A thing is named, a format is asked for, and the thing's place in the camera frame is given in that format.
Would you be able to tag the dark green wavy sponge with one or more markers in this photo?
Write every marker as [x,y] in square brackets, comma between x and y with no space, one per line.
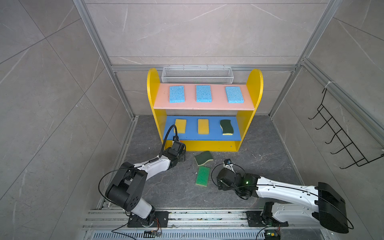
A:
[227,128]
[203,158]

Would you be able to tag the black wire hook rack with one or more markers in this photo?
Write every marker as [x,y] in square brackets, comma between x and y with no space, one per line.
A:
[340,134]

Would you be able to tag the light blue cellulose sponge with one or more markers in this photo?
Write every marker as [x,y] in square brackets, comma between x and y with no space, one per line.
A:
[234,95]

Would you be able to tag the white wire mesh basket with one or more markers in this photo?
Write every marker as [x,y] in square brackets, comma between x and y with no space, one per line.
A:
[197,75]

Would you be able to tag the dark green wavy sponge front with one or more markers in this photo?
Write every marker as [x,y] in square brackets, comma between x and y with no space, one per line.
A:
[227,128]

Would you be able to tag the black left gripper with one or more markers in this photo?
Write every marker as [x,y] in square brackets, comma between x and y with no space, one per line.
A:
[183,154]

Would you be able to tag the yellow rectangular sponge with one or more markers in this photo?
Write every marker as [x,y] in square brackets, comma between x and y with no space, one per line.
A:
[203,127]

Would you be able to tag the bright green sponge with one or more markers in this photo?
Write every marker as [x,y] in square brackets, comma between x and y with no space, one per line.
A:
[203,176]

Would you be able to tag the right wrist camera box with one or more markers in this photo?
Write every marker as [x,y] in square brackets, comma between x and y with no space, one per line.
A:
[228,164]

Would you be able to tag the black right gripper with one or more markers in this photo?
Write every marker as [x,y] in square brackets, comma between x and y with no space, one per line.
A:
[222,187]

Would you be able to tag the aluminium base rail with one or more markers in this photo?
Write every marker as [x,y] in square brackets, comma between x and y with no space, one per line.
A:
[194,224]

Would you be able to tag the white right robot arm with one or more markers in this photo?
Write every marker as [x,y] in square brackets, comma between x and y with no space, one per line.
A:
[288,204]

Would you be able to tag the yellow shelf unit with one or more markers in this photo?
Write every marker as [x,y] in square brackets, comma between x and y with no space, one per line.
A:
[255,84]

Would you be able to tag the blue lower shelf board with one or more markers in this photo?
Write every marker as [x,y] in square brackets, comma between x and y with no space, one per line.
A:
[215,130]

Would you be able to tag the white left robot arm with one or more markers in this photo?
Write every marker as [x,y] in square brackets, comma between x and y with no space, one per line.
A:
[126,188]

